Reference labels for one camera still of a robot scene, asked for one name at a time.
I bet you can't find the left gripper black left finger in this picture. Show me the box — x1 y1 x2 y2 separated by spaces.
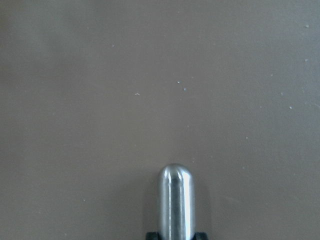
145 232 158 240

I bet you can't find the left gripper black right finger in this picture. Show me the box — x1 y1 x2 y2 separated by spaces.
194 232 208 240

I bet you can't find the steel muddler black tip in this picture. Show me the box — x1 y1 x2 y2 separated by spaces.
158 163 196 240

